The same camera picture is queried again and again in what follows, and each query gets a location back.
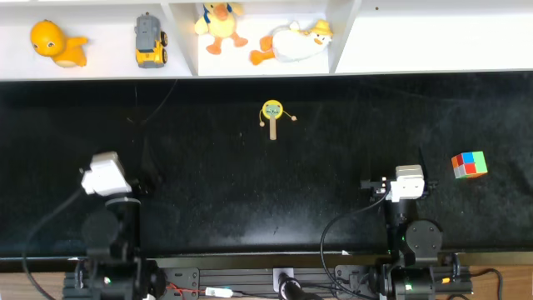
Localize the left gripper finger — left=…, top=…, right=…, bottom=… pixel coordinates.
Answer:
left=140, top=139, right=162, bottom=193

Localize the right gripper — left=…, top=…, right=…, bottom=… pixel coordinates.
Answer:
left=360, top=147, right=439, bottom=198

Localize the many-coloured puzzle cube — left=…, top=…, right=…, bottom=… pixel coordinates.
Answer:
left=451, top=150, right=489, bottom=180

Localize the yellow rattle drum toy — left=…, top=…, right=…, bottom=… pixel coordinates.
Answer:
left=258, top=99, right=298, bottom=141

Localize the grey and yellow toy truck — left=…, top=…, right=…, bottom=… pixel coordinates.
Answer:
left=133, top=13, right=169, bottom=69

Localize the white shelf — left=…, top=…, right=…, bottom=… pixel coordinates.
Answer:
left=0, top=0, right=533, bottom=83

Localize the yellow rubber duck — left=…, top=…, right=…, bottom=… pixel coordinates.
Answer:
left=29, top=19, right=89, bottom=68

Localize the white plush duck yellow hat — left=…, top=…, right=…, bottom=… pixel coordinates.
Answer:
left=249, top=19, right=334, bottom=67

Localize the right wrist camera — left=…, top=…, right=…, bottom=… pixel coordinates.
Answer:
left=390, top=164, right=426, bottom=203

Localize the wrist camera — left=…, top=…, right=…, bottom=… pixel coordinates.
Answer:
left=390, top=164, right=426, bottom=203
left=80, top=151, right=133, bottom=198

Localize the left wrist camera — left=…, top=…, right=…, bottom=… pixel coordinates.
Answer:
left=80, top=151, right=133, bottom=198

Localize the black cable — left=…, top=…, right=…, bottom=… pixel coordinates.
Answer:
left=21, top=187, right=87, bottom=300
left=319, top=185, right=393, bottom=300

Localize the mounting rail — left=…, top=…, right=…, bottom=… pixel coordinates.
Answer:
left=62, top=266, right=505, bottom=300

